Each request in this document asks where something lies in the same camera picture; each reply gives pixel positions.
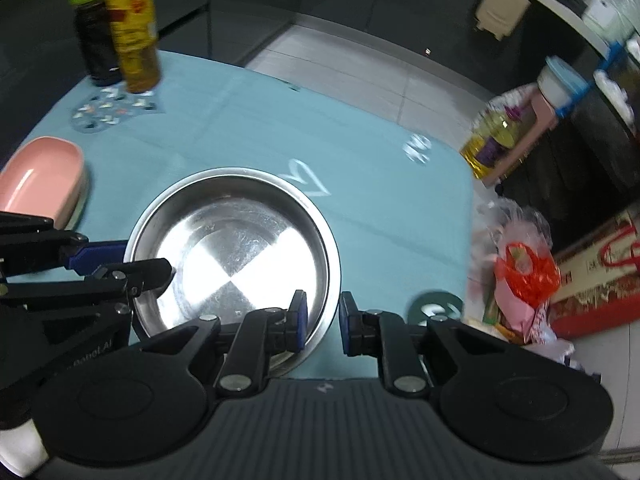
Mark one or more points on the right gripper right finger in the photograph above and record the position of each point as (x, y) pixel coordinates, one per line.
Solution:
(386, 337)

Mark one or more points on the black storage rack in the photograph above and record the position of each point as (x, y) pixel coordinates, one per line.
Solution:
(586, 170)

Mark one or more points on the white lidded container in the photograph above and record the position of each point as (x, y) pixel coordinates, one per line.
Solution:
(559, 83)

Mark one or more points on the white rice cooker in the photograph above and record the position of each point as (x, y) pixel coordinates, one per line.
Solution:
(612, 20)

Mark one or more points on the pink squarish bowl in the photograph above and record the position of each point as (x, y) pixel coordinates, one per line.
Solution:
(46, 177)

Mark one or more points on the yellow oil bottle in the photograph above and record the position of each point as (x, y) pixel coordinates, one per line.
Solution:
(133, 26)

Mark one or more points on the light blue tablecloth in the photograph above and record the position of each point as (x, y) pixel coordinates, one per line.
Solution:
(399, 205)

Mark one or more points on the stainless steel bowl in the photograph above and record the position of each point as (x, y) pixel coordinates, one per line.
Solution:
(238, 239)

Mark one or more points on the dark vinegar bottle green label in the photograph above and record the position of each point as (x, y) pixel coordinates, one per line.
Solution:
(92, 25)

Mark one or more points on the red plastic bag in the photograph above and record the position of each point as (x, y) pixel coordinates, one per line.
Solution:
(532, 278)

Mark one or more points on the large cooking oil jug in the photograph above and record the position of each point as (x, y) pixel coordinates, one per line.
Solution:
(491, 139)

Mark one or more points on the pink plastic stool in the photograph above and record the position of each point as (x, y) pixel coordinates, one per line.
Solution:
(545, 120)

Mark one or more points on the red gift bag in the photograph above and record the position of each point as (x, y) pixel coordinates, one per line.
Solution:
(599, 280)

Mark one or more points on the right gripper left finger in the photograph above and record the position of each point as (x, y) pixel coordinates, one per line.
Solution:
(263, 333)

